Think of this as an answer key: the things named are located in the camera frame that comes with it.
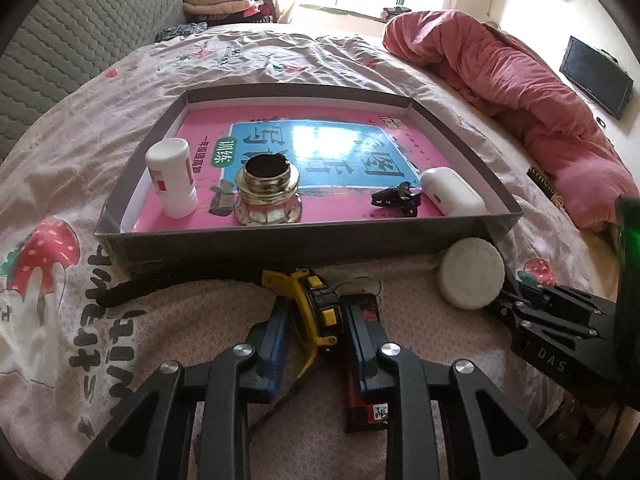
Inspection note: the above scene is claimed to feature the black wall television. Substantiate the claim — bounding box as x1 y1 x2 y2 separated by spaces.
560 36 634 119

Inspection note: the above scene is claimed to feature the grey quilted headboard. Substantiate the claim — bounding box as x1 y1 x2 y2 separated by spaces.
1 0 184 156

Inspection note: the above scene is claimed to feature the black hair claw clip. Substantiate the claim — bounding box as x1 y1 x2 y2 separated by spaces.
371 181 421 218

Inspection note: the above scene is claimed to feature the white round jar lid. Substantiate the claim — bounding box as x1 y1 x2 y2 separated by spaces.
437 237 506 311

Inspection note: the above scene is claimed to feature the red black lighter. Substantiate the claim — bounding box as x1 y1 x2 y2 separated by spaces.
341 292 388 434

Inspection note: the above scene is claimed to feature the pink crumpled quilt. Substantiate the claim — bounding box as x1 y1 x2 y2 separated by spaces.
383 10 639 232

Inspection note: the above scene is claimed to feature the glass bottle gold neck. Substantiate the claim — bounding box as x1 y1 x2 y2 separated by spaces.
234 153 303 226

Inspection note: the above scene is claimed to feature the black gold rectangular box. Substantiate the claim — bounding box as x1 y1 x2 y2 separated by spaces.
526 166 564 209

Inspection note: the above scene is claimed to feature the folded clothes pile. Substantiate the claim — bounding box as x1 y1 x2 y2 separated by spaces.
155 0 279 42

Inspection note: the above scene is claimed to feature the yellow black tape measure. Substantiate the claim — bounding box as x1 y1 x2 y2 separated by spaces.
260 269 344 382

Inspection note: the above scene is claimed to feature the grey cardboard box tray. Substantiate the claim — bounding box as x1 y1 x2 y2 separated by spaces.
96 84 523 273

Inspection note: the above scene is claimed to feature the white earbuds charging case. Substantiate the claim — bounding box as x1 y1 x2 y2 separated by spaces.
420 167 487 217

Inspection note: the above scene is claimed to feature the strawberry print bed sheet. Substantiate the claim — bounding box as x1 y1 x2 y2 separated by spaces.
1 25 618 479

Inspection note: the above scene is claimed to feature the white pink lip balm tube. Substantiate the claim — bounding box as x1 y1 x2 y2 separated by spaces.
145 138 198 219

